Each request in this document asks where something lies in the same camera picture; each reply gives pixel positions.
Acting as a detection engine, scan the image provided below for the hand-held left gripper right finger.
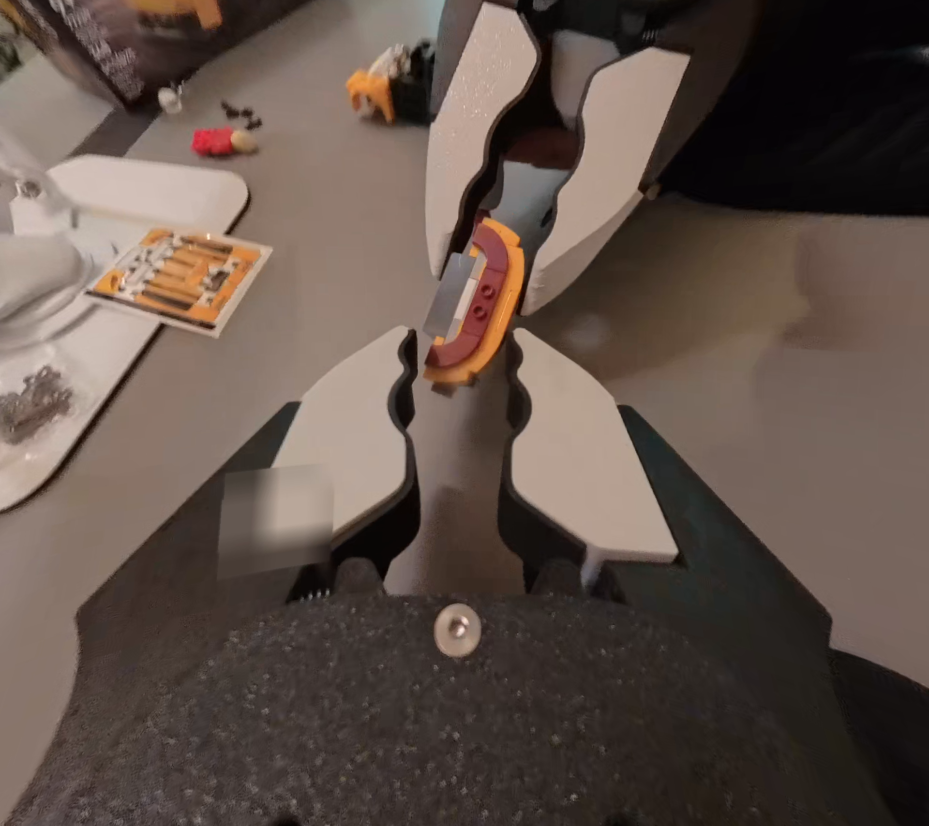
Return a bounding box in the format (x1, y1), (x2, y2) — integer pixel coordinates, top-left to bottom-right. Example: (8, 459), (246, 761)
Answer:
(498, 325), (681, 564)

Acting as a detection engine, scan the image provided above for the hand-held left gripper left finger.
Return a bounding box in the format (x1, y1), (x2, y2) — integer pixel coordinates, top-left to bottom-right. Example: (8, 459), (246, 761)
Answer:
(279, 324), (425, 553)

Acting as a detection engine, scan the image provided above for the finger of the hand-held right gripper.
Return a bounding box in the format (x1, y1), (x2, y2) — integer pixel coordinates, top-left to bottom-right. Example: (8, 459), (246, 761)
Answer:
(520, 51), (692, 317)
(427, 0), (560, 280)

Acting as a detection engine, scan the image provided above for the curved orange dark red lego assembly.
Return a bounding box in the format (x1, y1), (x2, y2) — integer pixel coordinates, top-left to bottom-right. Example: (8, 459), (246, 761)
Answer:
(421, 217), (525, 399)

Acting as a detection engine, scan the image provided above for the person's right forearm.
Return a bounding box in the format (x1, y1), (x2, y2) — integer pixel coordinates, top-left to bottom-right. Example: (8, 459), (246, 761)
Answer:
(657, 0), (929, 214)

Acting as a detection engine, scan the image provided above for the person's left forearm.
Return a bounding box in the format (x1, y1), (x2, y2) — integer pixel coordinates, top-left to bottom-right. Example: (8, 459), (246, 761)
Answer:
(827, 648), (929, 826)

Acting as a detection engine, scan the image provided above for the orange white black lego build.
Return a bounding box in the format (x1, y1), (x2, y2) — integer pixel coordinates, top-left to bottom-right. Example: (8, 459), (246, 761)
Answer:
(347, 43), (436, 125)

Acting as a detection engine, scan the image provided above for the red and tan lego piece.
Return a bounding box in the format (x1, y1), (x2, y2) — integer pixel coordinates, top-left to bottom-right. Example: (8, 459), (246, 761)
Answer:
(191, 126), (260, 158)

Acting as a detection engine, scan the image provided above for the black lego box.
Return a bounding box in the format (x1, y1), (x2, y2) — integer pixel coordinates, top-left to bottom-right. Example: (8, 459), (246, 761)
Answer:
(0, 0), (342, 110)

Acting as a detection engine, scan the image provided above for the person's right hand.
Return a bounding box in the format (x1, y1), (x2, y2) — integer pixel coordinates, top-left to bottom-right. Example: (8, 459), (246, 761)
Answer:
(510, 128), (583, 170)

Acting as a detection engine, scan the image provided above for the orange sticker sheet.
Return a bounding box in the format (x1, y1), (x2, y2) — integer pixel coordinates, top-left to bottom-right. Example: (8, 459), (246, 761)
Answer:
(86, 227), (274, 339)

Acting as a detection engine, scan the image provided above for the clear bag of black parts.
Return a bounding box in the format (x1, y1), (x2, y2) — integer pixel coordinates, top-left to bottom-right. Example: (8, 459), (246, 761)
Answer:
(0, 341), (95, 472)

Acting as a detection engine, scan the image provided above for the white rounded base plate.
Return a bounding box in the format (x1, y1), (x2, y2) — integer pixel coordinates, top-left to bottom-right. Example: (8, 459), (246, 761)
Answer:
(0, 155), (249, 515)

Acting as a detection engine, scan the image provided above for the white swivel mount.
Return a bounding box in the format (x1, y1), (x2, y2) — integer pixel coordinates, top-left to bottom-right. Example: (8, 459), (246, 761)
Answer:
(0, 130), (120, 363)

